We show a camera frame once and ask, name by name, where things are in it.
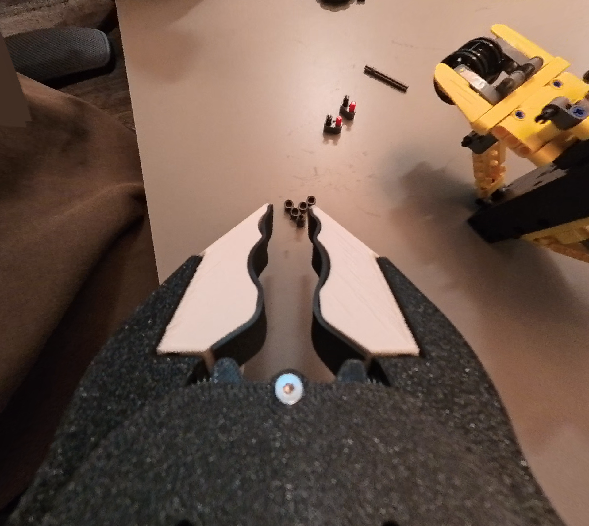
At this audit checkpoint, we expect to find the dark grey toy axle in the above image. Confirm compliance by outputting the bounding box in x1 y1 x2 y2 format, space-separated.
364 65 409 92

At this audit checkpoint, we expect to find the grey mesh shoe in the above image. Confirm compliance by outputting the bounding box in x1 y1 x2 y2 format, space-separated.
5 27 116 86

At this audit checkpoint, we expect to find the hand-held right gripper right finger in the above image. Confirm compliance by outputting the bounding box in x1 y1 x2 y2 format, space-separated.
307 207 420 380

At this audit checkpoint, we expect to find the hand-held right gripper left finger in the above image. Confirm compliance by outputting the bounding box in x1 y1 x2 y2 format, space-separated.
157 203 273 371

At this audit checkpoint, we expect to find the yellow black toy vehicle model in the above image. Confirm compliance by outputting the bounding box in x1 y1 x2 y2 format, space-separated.
433 24 589 262

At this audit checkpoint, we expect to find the person's brown clothed leg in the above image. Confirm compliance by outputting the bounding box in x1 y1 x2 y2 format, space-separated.
0 71 160 513

